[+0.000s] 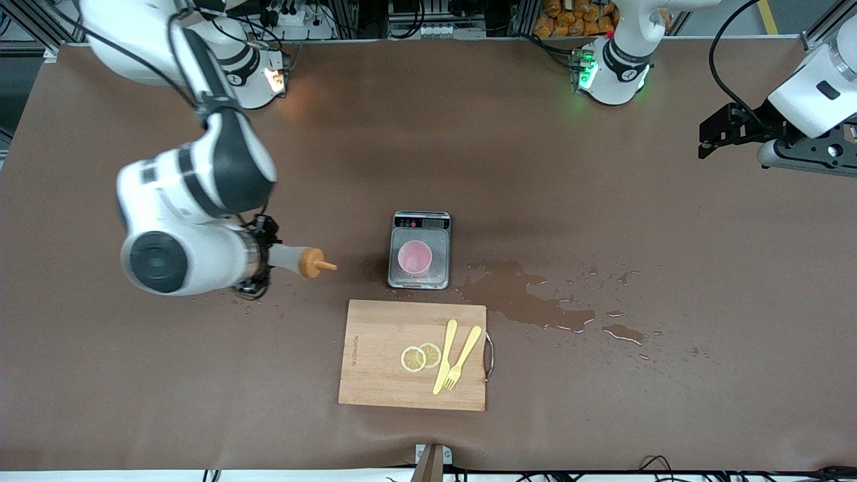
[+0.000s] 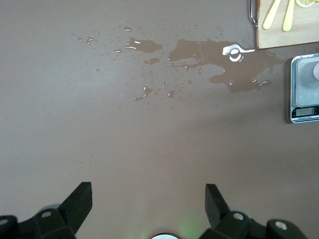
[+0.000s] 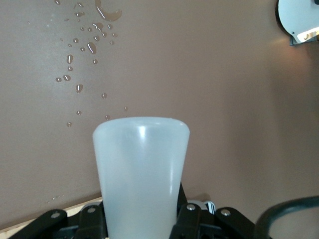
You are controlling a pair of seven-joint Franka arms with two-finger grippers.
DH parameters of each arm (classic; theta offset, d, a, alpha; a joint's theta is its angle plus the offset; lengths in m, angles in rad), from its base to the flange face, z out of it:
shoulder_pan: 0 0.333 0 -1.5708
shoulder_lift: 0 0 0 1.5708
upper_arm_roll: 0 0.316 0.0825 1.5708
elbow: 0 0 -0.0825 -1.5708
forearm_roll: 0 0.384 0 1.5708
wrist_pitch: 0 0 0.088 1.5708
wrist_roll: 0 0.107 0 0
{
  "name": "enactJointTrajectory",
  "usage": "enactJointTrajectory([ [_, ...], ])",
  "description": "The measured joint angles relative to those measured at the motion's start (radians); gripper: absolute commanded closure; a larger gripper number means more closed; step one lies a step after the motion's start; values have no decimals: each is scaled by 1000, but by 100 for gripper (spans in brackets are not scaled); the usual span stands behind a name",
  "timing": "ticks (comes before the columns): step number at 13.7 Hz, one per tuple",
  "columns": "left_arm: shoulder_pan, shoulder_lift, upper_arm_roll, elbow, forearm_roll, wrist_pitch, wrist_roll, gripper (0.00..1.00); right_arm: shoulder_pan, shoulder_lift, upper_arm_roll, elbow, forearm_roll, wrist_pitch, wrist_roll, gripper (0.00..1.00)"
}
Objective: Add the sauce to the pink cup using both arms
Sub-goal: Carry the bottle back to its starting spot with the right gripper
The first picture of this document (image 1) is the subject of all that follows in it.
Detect squeeze bottle with orange cap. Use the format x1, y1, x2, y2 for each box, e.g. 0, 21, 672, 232
268, 243, 339, 280

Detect pink plastic cup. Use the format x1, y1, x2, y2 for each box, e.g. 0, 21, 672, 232
397, 240, 433, 276

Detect brown table cover mat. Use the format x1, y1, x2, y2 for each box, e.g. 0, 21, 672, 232
0, 37, 857, 473

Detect wooden cutting board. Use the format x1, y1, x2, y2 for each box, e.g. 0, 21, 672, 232
338, 299, 495, 412

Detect silver digital kitchen scale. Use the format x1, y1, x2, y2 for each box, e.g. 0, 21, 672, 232
387, 210, 453, 291

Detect orange snack bags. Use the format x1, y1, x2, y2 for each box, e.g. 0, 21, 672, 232
534, 0, 620, 37

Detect yellow plastic knife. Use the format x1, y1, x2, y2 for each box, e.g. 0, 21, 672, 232
432, 319, 459, 396

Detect white power strip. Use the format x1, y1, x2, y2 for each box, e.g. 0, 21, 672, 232
258, 7, 335, 39

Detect yellow plastic fork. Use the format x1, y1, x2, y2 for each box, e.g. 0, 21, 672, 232
444, 325, 483, 391

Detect small spilled liquid puddle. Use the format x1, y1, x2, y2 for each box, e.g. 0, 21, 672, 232
601, 324, 647, 345

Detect metal table edge clamp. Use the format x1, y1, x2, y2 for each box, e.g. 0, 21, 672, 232
414, 443, 453, 482

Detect large spilled liquid puddle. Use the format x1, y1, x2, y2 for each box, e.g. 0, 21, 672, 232
459, 260, 597, 333

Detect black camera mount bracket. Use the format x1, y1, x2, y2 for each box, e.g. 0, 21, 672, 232
777, 117, 857, 161

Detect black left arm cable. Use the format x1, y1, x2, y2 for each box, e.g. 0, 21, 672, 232
708, 0, 764, 128

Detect black floor cables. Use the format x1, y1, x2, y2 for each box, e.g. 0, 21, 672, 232
636, 455, 857, 482

